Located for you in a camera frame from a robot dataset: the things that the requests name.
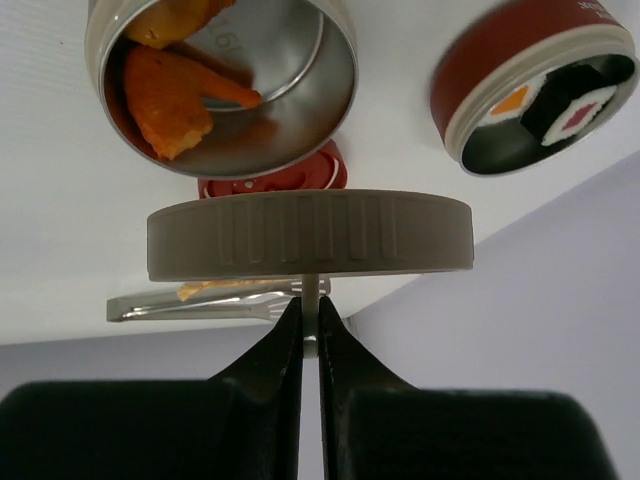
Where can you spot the sushi roll red centre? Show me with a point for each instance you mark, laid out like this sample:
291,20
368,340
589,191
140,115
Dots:
567,103

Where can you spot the brown round lid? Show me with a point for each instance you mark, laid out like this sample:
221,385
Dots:
350,233

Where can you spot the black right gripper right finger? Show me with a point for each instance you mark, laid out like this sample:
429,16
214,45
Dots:
378,426

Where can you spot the woven bamboo boat tray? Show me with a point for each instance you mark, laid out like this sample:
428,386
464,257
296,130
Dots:
190,289

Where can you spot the sushi roll orange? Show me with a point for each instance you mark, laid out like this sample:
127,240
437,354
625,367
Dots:
515,103

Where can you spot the brown fried food piece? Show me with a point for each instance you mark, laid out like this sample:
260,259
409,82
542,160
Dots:
168,22

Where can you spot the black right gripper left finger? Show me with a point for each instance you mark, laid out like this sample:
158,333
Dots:
242,423

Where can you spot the red band metal container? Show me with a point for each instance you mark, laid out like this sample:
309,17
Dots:
515,42

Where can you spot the orange fried shrimp piece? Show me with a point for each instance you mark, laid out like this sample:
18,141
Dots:
165,95

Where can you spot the beige band metal container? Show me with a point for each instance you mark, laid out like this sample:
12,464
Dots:
299,55

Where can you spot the metal tongs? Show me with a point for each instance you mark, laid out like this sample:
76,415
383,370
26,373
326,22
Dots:
261,302

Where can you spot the red round lid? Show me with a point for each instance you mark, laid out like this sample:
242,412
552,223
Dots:
325,169

